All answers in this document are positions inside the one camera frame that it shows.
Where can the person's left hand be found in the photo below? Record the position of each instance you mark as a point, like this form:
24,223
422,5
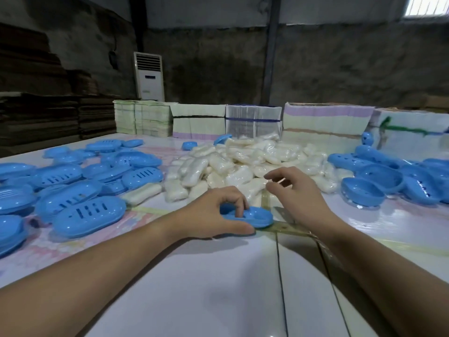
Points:
207,221

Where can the person's right hand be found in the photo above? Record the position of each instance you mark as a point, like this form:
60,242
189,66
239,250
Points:
305,207

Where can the clear plastic bag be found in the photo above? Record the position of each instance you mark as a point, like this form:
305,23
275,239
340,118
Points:
280,222

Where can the blue slotted plastic base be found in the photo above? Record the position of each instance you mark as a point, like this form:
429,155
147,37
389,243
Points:
259,217

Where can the pile of white soaps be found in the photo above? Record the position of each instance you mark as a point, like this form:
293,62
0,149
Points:
245,161

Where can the blue oval plastic lid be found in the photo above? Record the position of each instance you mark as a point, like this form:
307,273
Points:
223,139
367,138
189,145

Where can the pile of blue plastic lids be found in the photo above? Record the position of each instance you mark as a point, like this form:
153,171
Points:
393,178

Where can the pile of blue slotted lids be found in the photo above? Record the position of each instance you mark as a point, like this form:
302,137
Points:
70,200

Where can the person's right forearm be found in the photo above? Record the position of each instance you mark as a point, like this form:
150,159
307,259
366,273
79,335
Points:
396,287

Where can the person's left forearm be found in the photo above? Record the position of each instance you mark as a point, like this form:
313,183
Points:
84,287

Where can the row of stacked flat cartons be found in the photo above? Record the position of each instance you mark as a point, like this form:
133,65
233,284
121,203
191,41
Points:
198,126

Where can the silver sheet bundle, blue band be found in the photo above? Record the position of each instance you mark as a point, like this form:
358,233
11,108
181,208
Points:
253,124

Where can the stack of greenish paper sheets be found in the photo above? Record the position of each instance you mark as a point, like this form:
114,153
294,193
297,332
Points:
144,119

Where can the white sheet stack, green mark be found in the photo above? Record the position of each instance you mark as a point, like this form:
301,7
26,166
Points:
410,143

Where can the white standing air conditioner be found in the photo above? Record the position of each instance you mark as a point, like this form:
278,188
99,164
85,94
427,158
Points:
150,77

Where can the dark metal pillar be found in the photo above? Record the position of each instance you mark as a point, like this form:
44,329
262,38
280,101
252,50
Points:
138,22
270,49

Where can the brown cardboard box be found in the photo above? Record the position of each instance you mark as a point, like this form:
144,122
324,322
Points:
436,101

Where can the stacks of brown cardboard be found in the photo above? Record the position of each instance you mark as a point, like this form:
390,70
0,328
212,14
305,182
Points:
42,115

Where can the barred window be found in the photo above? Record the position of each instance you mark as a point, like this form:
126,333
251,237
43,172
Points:
428,5

